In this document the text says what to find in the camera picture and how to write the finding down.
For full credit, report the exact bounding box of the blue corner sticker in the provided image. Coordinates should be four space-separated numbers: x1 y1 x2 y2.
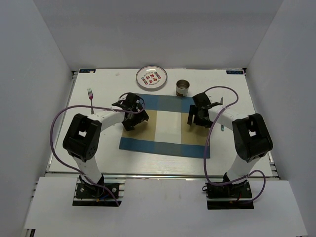
79 69 96 74
226 70 244 75

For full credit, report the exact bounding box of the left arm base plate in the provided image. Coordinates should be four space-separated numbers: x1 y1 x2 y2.
72 177 125 207

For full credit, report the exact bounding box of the aluminium table edge rail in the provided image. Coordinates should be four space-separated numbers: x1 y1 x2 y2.
44 172 281 180

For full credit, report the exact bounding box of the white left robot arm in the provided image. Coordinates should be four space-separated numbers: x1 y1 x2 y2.
63 92 202 197

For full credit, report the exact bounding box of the blue and beige placemat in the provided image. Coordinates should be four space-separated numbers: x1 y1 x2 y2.
119 94 209 158

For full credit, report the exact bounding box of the silver fork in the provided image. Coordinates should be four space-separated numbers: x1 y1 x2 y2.
87 88 94 115

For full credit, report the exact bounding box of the blue corner sticker left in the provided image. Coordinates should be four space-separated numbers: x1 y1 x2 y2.
79 69 96 74

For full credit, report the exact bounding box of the metal cup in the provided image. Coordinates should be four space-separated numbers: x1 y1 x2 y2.
176 79 190 97

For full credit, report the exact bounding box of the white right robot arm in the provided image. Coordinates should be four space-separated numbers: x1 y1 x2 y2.
187 92 273 197

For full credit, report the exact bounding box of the white plate with red characters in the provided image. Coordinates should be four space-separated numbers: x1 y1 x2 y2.
135 66 168 91

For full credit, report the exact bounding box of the knife with green handle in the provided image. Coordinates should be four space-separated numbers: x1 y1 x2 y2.
218 96 225 132

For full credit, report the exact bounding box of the blue corner sticker right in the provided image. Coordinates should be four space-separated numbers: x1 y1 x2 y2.
226 70 244 75

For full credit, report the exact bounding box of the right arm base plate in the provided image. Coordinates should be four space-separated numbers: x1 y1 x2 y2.
202 181 254 210

